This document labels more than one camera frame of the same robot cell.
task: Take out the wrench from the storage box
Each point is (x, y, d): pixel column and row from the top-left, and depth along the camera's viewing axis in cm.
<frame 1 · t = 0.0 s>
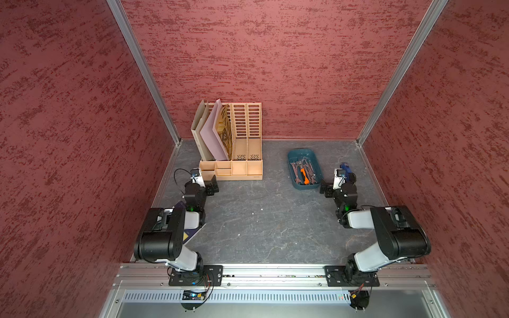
left hand: (205, 179, 93), fingers open
right hand: (330, 180, 95), fingers open
teal plastic storage tray: (295, 155, 115), on the table
orange handled adjustable wrench: (307, 180, 104), on the table
beige file folder: (197, 126, 87), point 31 cm above the table
pink file folder: (208, 134, 91), point 26 cm above the table

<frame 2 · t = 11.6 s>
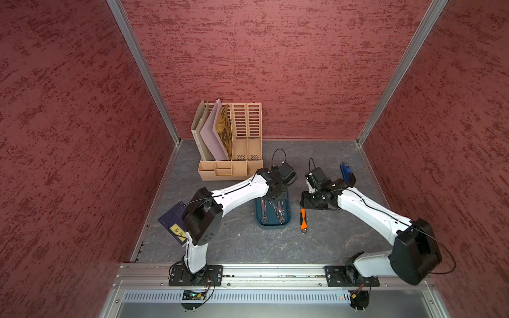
left hand: (278, 199, 85), fingers open
right hand: (305, 207, 84), fingers open
teal plastic storage tray: (273, 214, 92), on the table
orange handled adjustable wrench: (303, 224, 89), on the table
silver wrench in tray: (264, 218, 89), point 2 cm above the table
silver wrench in tray right: (280, 213, 91), on the table
the other named things where they were.

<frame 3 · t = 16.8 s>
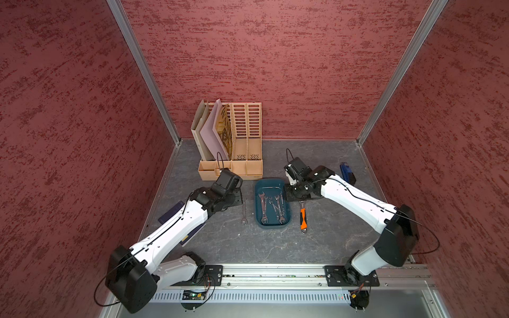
left hand: (235, 200, 80), fingers open
right hand: (287, 200, 81), fingers open
silver open end wrench: (244, 221, 89), on the table
the other named things where they were.

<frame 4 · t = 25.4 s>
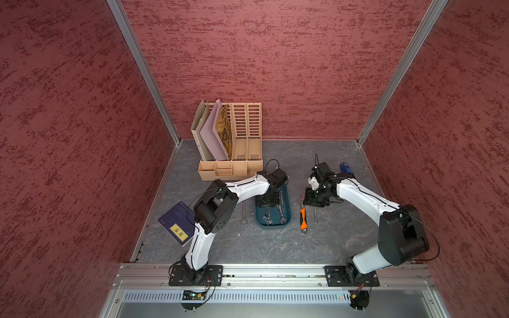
left hand: (269, 208, 91), fingers closed
right hand: (306, 206, 86), fingers open
